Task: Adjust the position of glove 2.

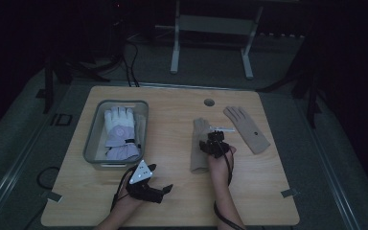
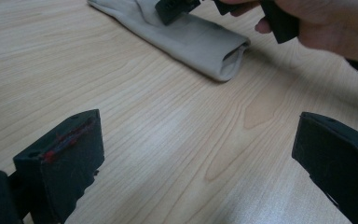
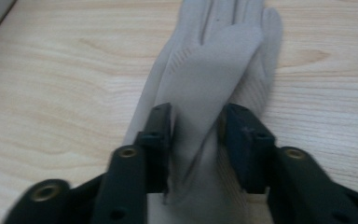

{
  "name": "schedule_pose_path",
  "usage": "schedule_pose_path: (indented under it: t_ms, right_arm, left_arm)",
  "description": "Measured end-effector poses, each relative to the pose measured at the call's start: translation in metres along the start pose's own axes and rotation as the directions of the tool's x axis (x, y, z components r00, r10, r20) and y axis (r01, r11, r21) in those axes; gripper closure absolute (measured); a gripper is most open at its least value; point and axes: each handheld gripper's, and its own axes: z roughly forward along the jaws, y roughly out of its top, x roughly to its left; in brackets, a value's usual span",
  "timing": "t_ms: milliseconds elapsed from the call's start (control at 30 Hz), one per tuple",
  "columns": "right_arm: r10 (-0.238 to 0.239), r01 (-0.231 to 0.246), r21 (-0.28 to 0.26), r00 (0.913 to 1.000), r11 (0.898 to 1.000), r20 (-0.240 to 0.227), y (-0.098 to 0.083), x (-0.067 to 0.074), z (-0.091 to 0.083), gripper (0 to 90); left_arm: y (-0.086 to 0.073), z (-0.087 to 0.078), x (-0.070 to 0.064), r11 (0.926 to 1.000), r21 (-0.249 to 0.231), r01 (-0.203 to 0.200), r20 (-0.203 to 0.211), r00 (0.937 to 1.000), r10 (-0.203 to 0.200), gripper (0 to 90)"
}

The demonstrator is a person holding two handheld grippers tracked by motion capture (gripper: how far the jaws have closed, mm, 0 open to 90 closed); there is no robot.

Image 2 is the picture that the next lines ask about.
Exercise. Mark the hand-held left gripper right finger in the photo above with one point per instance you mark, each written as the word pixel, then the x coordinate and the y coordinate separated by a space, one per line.
pixel 341 165

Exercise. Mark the grey cloth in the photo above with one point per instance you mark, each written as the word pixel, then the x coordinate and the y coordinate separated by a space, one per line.
pixel 186 40

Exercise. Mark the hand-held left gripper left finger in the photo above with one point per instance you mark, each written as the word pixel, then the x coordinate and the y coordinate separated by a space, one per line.
pixel 65 168

